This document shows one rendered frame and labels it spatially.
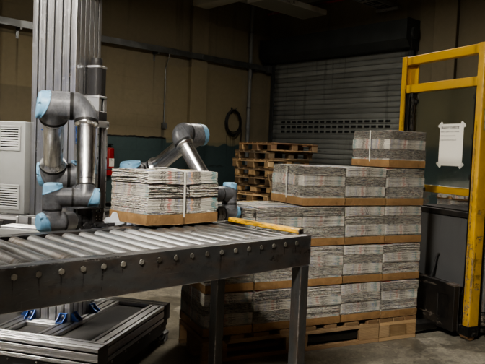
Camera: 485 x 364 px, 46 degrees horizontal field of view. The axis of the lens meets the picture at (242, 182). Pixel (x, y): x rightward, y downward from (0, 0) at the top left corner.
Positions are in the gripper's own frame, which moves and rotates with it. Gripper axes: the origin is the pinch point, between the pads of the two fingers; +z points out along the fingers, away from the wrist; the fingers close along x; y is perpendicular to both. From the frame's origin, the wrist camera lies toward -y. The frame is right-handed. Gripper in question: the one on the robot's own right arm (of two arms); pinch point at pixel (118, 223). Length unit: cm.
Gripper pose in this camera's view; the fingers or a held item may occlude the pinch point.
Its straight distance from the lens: 252.4
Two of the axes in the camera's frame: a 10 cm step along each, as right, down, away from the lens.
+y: 0.0, -10.0, 0.0
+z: 7.3, 0.0, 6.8
